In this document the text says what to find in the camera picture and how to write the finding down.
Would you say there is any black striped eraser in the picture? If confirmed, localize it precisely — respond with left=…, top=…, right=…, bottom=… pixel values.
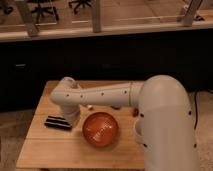
left=44, top=116, right=72, bottom=130

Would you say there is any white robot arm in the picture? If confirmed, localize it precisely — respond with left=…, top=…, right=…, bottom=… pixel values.
left=50, top=75, right=200, bottom=171

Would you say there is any blue sponge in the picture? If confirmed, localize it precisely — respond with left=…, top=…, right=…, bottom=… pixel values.
left=111, top=106, right=121, bottom=110

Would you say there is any white tube with cap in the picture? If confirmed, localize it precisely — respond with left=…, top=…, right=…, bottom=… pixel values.
left=72, top=82, right=93, bottom=110

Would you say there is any red chili pepper toy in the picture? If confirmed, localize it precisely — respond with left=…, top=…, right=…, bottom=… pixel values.
left=132, top=108, right=139, bottom=117

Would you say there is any orange red bowl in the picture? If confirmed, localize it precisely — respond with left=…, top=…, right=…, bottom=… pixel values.
left=82, top=112, right=119, bottom=148

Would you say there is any clear plastic cup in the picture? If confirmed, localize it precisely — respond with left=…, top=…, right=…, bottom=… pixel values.
left=133, top=121, right=140, bottom=143

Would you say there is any grey metal post middle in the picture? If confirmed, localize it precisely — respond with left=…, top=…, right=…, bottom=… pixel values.
left=91, top=0, right=101, bottom=33

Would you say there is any grey metal post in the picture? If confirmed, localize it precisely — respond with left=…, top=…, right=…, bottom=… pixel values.
left=182, top=0, right=203, bottom=27
left=91, top=0, right=101, bottom=33
left=14, top=0, right=39, bottom=37

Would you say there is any black power cable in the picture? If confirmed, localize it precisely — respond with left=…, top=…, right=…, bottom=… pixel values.
left=192, top=89, right=200, bottom=131

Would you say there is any grey metal post left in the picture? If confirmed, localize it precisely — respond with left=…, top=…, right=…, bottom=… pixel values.
left=14, top=0, right=39, bottom=37

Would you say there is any grey metal post right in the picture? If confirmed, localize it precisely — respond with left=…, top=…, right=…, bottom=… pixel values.
left=182, top=0, right=203, bottom=27

